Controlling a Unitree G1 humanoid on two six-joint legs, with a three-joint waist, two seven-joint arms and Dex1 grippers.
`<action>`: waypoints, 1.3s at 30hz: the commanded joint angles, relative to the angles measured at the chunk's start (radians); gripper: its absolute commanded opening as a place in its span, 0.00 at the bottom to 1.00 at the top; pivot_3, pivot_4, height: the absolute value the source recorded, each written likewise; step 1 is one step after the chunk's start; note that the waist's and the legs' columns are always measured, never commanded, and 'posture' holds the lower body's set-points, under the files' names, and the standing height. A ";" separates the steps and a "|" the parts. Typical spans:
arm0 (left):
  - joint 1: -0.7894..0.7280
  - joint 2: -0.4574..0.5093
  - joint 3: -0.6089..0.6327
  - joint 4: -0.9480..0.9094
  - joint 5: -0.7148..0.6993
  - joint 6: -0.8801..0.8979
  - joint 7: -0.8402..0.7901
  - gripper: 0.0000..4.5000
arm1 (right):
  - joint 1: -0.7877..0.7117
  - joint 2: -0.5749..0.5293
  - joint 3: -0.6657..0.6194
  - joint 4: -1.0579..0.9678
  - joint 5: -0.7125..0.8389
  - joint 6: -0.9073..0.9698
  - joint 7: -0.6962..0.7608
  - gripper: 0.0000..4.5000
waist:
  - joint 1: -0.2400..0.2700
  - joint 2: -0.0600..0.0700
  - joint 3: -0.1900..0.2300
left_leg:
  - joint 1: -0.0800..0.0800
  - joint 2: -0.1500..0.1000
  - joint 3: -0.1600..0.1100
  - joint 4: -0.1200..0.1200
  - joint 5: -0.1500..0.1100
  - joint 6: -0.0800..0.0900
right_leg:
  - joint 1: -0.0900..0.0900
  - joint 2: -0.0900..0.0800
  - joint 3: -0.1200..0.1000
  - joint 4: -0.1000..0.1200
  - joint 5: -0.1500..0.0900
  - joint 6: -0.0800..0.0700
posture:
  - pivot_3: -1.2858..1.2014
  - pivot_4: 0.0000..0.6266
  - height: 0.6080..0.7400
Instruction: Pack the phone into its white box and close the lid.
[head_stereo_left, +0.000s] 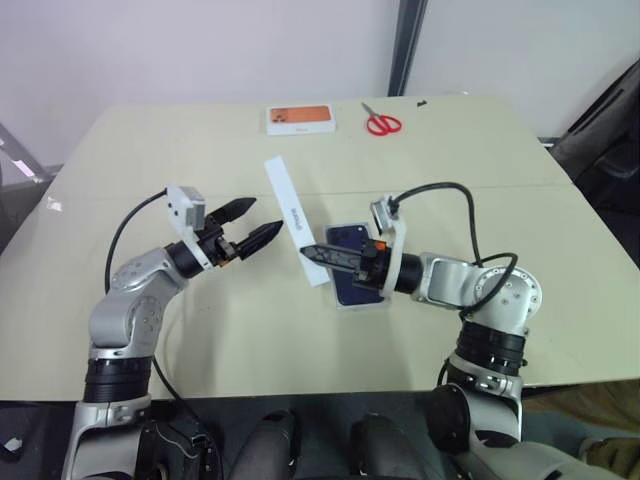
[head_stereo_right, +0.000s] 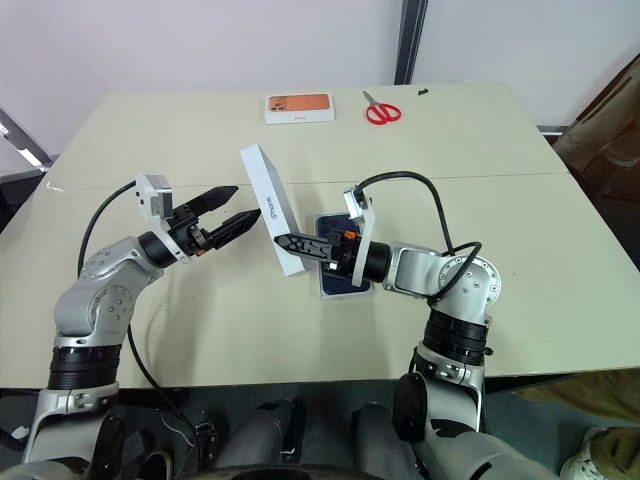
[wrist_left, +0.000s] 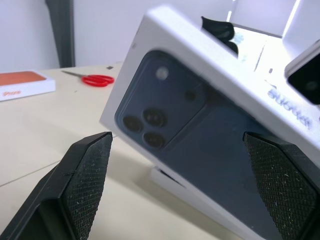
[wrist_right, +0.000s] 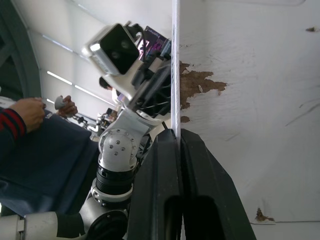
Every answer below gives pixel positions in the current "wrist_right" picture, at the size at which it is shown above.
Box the background lab equipment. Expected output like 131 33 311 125
74 107 121 134

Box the dark grey arched beam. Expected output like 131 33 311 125
0 0 42 99

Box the black haired background person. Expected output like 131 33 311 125
98 76 126 104

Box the small grey handheld object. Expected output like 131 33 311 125
54 95 66 110

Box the ceiling light strip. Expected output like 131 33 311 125
46 70 73 85
74 84 111 101

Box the white robot head camera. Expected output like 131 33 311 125
81 22 144 76

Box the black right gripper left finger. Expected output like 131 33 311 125
127 128 185 240

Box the black and white robot torso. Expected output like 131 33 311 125
101 23 174 126

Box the bare person hand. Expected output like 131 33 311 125
58 95 79 118
8 96 46 134

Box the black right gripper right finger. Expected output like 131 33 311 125
180 128 257 240

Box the navy blue cloth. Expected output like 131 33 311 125
0 112 101 218

